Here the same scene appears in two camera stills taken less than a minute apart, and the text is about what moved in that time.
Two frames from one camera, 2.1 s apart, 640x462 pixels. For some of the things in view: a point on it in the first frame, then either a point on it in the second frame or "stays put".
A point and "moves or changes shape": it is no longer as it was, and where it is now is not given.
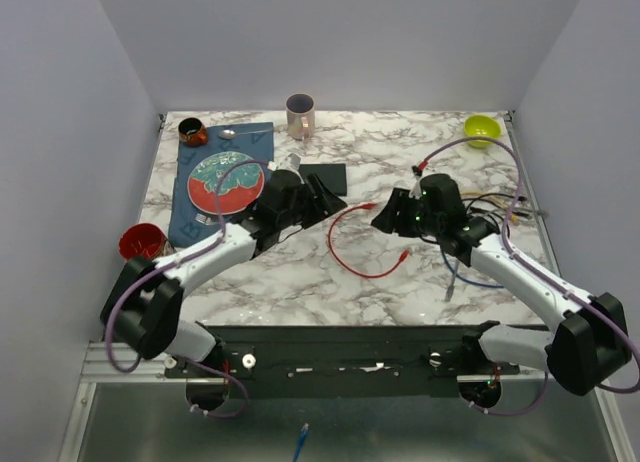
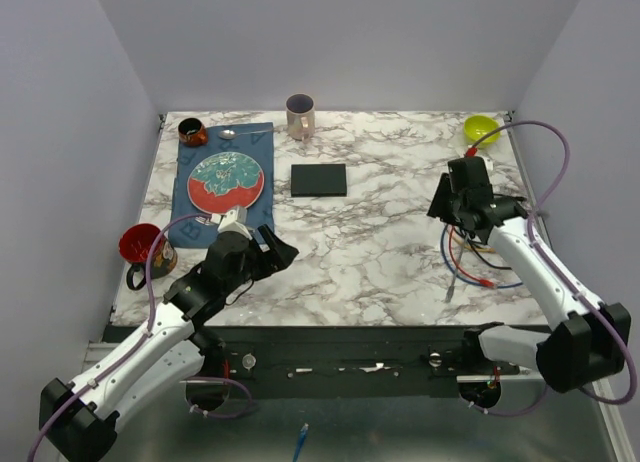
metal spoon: [229, 134] stays put
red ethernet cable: [360, 206] moves or changes shape
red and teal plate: [239, 190] stays put
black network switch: [333, 176] stays put
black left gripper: [323, 207] to [279, 256]
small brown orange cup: [192, 132] stays put
